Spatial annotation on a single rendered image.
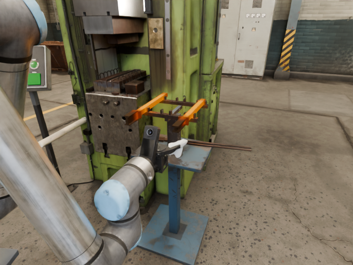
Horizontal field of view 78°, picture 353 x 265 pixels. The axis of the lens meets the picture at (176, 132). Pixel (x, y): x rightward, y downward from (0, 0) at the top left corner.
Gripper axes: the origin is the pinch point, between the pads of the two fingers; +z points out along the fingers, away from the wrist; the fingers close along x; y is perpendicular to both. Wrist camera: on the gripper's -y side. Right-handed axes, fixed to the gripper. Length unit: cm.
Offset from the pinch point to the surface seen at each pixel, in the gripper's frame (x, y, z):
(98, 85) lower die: -72, -2, 48
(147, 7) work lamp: -39, -47, 61
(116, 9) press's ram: -53, -45, 50
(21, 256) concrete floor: -94, 94, -20
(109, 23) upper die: -58, -39, 49
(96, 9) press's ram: -66, -46, 49
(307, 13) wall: 102, -68, 643
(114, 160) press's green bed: -64, 53, 43
